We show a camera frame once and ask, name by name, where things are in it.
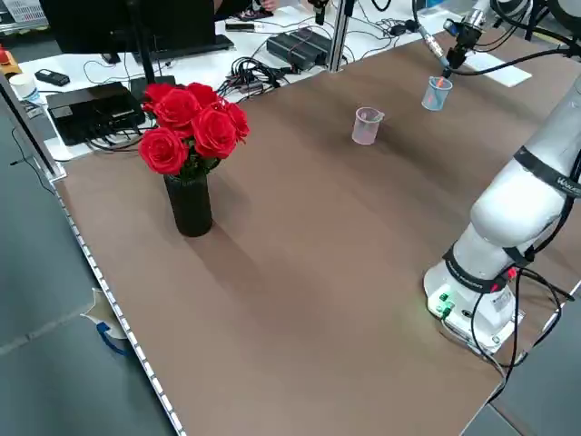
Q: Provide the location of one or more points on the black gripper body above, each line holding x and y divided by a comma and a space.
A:
462, 45

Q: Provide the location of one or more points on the orange pencil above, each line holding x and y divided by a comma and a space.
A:
439, 88

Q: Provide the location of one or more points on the blue plastic cup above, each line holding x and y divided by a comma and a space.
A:
431, 102

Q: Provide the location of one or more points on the pink plastic cup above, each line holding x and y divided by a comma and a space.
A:
365, 134

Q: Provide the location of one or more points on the white paper cup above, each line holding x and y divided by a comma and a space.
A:
25, 91

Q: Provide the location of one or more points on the black computer mouse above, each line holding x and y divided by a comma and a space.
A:
401, 29

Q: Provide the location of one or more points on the black power supply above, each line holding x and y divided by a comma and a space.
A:
295, 47

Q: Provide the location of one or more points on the person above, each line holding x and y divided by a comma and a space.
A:
240, 11

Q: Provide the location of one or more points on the red rose bouquet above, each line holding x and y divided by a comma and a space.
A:
209, 131

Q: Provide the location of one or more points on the black vase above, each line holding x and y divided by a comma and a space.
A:
188, 209

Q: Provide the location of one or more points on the black monitor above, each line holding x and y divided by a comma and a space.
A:
113, 22

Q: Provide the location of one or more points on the black electronics box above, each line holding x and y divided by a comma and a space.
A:
91, 109

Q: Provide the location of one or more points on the small black device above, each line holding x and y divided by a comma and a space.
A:
52, 77

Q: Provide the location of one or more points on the red emergency button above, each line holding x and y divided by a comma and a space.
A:
5, 56

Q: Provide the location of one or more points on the aluminium post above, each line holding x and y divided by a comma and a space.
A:
338, 41

